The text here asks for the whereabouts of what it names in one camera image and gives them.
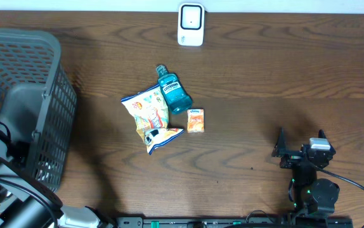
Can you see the white barcode scanner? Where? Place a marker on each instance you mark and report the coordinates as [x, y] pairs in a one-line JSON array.
[[191, 24]]

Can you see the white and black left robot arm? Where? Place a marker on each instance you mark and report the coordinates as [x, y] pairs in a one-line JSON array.
[[25, 202]]

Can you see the teal mouthwash bottle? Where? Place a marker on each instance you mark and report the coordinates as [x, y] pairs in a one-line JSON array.
[[174, 93]]

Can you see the yellow chips bag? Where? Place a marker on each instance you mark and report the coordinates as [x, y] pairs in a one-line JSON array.
[[151, 115]]

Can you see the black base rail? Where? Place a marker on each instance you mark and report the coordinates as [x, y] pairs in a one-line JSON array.
[[138, 222]]

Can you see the grey plastic shopping basket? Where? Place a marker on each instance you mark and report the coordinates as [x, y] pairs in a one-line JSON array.
[[37, 101]]

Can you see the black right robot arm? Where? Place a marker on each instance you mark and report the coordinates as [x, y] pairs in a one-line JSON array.
[[312, 197]]

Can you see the orange tissue pack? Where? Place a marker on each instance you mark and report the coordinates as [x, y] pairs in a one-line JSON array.
[[195, 121]]

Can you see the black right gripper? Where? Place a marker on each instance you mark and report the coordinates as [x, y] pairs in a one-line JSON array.
[[280, 149]]

